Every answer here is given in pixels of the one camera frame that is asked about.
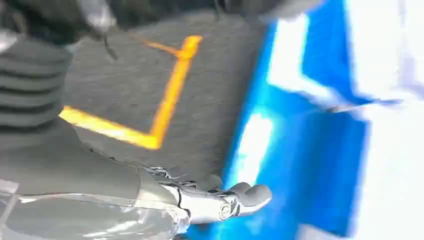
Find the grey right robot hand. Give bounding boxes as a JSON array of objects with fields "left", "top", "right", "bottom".
[{"left": 0, "top": 118, "right": 273, "bottom": 240}]

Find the blue and white panel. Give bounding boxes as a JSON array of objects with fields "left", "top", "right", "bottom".
[{"left": 185, "top": 0, "right": 405, "bottom": 240}]

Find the yellow floor tape strip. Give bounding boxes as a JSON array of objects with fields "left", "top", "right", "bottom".
[
  {"left": 58, "top": 105, "right": 162, "bottom": 151},
  {"left": 149, "top": 35, "right": 204, "bottom": 149}
]

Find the right arm ribbed grey sleeve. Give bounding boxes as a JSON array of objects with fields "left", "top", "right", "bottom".
[{"left": 0, "top": 39, "right": 73, "bottom": 134}]

